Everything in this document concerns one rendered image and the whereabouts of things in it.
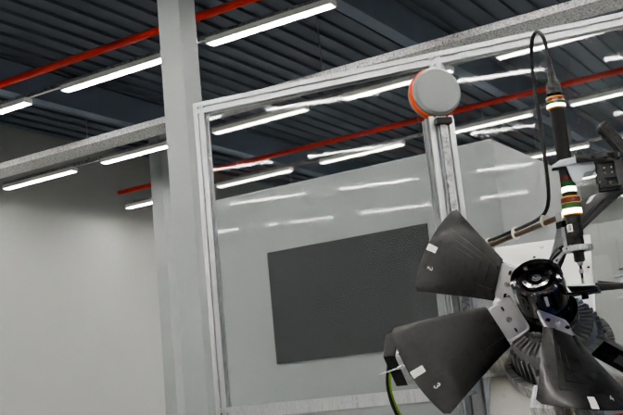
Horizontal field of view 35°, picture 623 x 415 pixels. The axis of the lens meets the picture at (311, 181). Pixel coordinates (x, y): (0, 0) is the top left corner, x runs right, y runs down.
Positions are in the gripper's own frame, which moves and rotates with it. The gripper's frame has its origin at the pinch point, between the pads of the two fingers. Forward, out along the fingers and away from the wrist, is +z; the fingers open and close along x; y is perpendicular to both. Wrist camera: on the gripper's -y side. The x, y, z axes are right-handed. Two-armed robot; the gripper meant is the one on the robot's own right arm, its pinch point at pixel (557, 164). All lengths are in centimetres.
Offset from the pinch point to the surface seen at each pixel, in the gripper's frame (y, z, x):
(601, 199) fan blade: 7.1, -10.0, 14.0
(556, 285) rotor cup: 28.5, 4.3, -6.6
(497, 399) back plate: 52, 20, 14
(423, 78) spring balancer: -44, 32, 60
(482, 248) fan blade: 16.5, 19.5, 9.4
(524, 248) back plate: 13.2, 8.7, 44.5
